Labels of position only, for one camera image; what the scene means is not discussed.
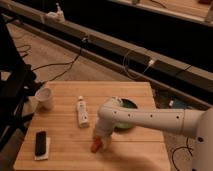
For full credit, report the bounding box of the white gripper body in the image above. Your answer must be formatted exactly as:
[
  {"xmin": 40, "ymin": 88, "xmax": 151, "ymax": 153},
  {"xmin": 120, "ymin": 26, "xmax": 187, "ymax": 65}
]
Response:
[{"xmin": 92, "ymin": 124, "xmax": 113, "ymax": 149}]

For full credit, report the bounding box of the orange red pepper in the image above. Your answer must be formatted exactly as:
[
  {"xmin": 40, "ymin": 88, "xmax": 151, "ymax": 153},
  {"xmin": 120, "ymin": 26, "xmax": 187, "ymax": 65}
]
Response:
[{"xmin": 91, "ymin": 140, "xmax": 102, "ymax": 153}]

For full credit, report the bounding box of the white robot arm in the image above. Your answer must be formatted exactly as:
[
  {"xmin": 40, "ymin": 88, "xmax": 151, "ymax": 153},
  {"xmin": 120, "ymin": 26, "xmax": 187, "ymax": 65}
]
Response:
[{"xmin": 94, "ymin": 97, "xmax": 213, "ymax": 171}]

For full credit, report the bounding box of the green ceramic bowl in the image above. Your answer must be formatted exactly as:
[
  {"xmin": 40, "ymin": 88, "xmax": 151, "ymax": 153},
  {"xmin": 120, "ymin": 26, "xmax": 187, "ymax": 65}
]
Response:
[{"xmin": 110, "ymin": 97, "xmax": 138, "ymax": 132}]

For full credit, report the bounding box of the white ceramic cup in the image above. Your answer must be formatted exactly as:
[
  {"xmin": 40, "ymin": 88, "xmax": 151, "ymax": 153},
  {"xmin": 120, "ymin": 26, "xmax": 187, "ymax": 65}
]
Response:
[{"xmin": 35, "ymin": 88, "xmax": 54, "ymax": 110}]

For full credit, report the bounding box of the white tube bottle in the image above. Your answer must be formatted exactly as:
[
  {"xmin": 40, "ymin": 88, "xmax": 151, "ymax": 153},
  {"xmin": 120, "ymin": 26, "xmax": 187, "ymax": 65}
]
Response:
[{"xmin": 76, "ymin": 96, "xmax": 89, "ymax": 128}]

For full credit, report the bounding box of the black sponge block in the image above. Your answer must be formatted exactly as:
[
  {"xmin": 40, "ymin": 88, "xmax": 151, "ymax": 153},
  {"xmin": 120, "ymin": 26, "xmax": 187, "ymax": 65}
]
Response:
[{"xmin": 35, "ymin": 131, "xmax": 46, "ymax": 156}]

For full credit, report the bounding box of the black coiled cable right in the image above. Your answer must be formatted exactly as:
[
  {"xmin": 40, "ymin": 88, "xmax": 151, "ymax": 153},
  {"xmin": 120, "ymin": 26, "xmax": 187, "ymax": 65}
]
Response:
[{"xmin": 170, "ymin": 136, "xmax": 196, "ymax": 171}]

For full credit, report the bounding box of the white thin cable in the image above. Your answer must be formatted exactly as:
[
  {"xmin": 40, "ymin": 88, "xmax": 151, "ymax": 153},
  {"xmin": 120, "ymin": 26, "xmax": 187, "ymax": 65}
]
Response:
[{"xmin": 121, "ymin": 47, "xmax": 156, "ymax": 80}]

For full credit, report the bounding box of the black floor cable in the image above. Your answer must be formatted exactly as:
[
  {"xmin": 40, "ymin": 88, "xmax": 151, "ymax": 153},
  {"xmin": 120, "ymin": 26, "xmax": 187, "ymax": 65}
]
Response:
[{"xmin": 14, "ymin": 36, "xmax": 88, "ymax": 83}]

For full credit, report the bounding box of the black chair frame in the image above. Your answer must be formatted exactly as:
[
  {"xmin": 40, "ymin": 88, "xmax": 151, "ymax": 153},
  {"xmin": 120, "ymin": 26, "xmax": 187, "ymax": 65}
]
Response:
[{"xmin": 0, "ymin": 14, "xmax": 41, "ymax": 152}]

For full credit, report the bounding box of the grey metal rail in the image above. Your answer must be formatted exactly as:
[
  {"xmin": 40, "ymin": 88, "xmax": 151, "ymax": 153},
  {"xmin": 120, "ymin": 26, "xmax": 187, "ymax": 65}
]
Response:
[{"xmin": 0, "ymin": 0, "xmax": 213, "ymax": 106}]

